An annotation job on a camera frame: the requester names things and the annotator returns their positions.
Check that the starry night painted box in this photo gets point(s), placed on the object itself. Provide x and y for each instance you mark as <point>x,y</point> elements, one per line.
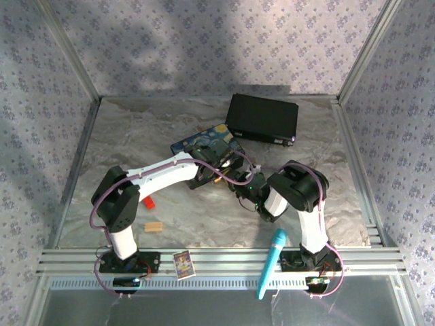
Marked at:
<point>210,136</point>

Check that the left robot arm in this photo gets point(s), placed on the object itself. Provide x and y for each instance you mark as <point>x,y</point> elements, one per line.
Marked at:
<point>119,200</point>

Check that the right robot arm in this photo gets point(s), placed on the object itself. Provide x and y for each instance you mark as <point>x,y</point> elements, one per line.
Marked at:
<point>299,190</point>

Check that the black ribbed hard case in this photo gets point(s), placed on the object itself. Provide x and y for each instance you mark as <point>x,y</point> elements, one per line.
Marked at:
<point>261,117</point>

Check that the turquoise pen-shaped tool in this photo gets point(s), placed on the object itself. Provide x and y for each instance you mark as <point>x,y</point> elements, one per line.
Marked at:
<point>272,261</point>

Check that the red plastic block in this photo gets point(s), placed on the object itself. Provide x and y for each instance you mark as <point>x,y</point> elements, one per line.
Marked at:
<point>149,203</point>

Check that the small wooden block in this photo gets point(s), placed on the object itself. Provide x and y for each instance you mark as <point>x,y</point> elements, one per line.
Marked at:
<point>153,227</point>

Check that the small picture card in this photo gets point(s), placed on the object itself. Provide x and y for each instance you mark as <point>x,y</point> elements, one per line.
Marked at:
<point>183,265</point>

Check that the slotted metal strip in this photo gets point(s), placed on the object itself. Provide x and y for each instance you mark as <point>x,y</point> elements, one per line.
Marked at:
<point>221,283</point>

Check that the right small circuit board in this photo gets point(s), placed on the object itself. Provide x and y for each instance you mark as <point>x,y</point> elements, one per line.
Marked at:
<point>317,282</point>

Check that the small circuit board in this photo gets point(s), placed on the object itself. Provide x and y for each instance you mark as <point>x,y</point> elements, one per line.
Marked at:
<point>317,282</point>
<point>126,282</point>

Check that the left small circuit board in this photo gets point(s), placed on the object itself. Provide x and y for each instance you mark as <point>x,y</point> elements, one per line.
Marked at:
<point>126,282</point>

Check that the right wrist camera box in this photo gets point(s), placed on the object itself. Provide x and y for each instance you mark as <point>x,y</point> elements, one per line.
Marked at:
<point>253,175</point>

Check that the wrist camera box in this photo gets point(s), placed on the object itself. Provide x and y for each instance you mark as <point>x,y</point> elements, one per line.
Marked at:
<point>217,149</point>
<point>253,175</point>

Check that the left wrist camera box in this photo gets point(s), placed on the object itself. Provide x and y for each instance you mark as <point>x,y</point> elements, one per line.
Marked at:
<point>217,149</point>

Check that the aluminium frame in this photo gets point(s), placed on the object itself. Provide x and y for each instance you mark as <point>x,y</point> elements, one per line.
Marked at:
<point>238,258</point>

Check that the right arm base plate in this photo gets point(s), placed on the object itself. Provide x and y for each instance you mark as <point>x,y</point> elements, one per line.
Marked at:
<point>289,263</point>

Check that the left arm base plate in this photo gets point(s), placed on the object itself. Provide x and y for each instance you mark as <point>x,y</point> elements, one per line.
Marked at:
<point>153,261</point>

